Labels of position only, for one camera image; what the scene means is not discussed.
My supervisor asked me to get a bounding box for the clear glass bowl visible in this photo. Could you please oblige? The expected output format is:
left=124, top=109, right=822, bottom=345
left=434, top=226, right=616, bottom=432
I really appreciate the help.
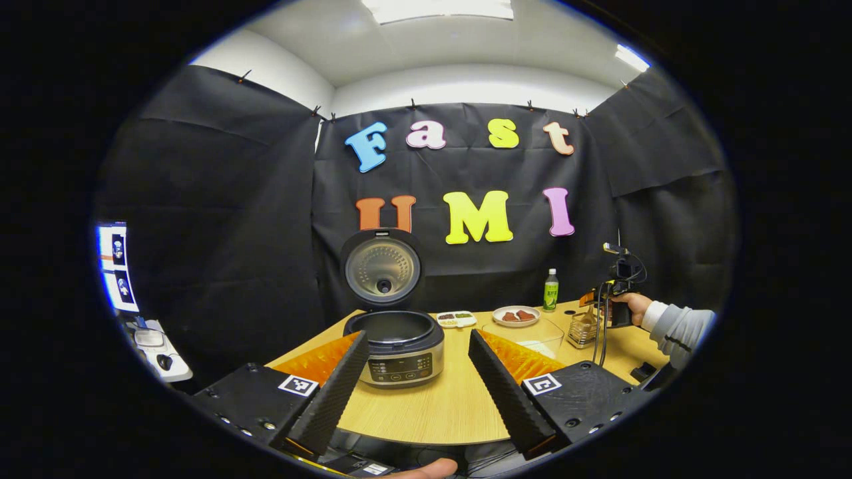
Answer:
left=483, top=318, right=565, bottom=363

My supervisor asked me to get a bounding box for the black box with white label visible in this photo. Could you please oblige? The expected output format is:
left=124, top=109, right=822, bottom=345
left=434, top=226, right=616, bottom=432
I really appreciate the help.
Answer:
left=326, top=452, right=400, bottom=477

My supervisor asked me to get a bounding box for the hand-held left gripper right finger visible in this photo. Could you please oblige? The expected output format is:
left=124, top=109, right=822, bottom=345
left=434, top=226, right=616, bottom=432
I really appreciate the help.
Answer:
left=468, top=329, right=656, bottom=461

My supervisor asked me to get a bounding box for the white side desk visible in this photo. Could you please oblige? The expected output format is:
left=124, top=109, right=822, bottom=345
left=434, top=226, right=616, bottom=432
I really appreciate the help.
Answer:
left=123, top=316, right=194, bottom=383

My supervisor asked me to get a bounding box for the small ceiling light panel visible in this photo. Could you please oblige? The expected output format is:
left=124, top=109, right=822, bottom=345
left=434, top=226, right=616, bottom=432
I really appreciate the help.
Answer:
left=616, top=44, right=651, bottom=73

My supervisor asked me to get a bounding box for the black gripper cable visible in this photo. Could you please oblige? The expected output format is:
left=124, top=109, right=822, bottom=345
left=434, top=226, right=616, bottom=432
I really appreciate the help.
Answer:
left=591, top=283, right=610, bottom=367

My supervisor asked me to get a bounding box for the large ceiling light panel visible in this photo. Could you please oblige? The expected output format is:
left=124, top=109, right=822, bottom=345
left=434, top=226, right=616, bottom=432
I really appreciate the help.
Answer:
left=363, top=0, right=515, bottom=24

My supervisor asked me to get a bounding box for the white round plate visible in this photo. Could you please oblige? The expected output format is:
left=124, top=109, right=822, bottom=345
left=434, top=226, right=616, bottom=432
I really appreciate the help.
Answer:
left=493, top=305, right=541, bottom=328

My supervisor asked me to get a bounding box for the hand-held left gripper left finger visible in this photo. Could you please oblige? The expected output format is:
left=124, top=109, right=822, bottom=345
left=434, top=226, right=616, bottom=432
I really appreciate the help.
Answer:
left=190, top=331, right=370, bottom=460

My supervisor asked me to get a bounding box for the black backdrop cloth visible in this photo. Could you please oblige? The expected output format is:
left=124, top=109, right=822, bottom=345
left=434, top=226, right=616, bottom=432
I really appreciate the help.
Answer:
left=93, top=65, right=740, bottom=387

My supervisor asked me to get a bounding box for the dark grey rice cooker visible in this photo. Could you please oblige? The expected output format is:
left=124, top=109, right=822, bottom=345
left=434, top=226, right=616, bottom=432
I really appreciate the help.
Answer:
left=339, top=228, right=445, bottom=389

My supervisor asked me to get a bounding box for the wire chopstick holder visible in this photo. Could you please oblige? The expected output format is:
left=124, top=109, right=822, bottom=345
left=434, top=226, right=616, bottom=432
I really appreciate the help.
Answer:
left=568, top=311, right=600, bottom=350

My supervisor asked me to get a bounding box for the computer monitor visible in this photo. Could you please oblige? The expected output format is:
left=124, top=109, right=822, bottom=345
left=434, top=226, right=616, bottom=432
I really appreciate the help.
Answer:
left=97, top=223, right=140, bottom=313

